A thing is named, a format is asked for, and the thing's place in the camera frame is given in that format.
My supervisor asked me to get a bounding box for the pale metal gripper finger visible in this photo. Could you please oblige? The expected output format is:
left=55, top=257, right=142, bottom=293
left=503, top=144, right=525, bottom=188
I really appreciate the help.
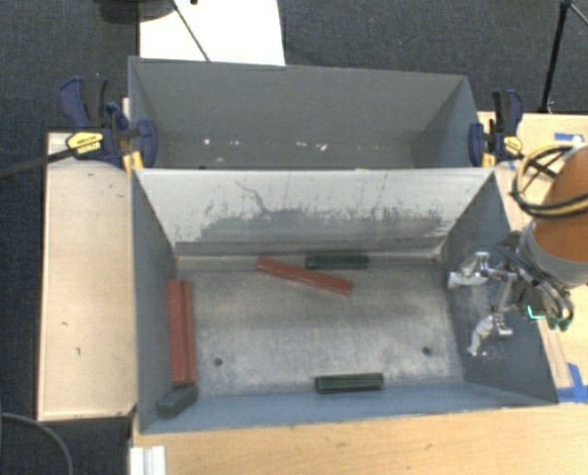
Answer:
left=445, top=251, right=504, bottom=290
left=465, top=313, right=516, bottom=358

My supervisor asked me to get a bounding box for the dark green flat block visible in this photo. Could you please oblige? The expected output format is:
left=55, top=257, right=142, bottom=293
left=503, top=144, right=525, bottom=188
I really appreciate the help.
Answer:
left=304, top=252, right=371, bottom=271
left=155, top=384, right=200, bottom=421
left=314, top=372, right=386, bottom=396

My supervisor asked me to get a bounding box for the red-brown flat block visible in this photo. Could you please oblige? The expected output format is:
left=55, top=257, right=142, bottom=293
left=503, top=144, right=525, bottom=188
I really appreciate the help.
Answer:
left=254, top=256, right=353, bottom=297
left=166, top=279, right=199, bottom=388

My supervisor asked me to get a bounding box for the grey metal bin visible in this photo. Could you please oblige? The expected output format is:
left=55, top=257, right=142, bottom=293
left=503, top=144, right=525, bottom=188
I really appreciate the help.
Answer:
left=127, top=55, right=560, bottom=435

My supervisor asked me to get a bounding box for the pale wood flat board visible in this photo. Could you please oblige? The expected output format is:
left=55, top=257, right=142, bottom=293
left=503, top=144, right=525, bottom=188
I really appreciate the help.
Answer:
left=36, top=131, right=138, bottom=423

